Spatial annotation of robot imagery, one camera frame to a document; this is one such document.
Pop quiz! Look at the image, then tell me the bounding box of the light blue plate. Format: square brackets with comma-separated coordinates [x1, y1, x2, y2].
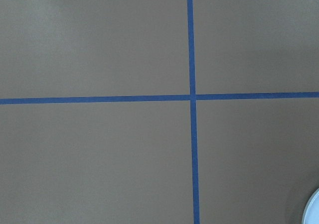
[302, 189, 319, 224]

